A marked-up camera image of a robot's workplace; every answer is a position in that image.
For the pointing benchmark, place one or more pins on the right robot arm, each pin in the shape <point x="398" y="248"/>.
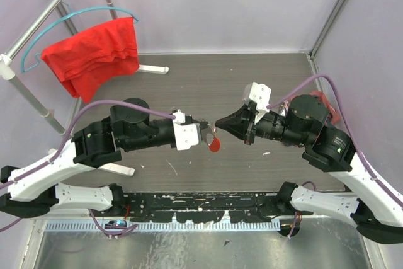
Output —
<point x="373" y="213"/>

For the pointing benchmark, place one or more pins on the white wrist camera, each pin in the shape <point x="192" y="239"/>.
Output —
<point x="186" y="132"/>
<point x="259" y="94"/>

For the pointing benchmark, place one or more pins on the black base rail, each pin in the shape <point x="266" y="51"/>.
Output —
<point x="199" y="207"/>

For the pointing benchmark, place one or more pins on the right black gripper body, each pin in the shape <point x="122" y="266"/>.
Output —
<point x="272" y="125"/>

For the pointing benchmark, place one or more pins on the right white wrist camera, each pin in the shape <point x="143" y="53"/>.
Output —
<point x="259" y="94"/>

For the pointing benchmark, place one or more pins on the reddish shirt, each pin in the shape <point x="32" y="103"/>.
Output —
<point x="333" y="117"/>

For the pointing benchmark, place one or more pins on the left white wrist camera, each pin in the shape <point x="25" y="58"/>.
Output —
<point x="186" y="132"/>

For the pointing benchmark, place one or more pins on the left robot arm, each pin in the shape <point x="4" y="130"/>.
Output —
<point x="39" y="188"/>

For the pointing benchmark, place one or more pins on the metal key holder red handle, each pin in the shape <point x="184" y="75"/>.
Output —
<point x="211" y="140"/>

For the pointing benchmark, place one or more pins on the teal clothes hanger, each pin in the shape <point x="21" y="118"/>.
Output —
<point x="24" y="69"/>

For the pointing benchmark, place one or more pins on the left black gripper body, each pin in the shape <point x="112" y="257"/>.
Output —
<point x="159" y="133"/>

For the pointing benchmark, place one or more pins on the red cloth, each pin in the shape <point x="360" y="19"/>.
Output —
<point x="87" y="60"/>

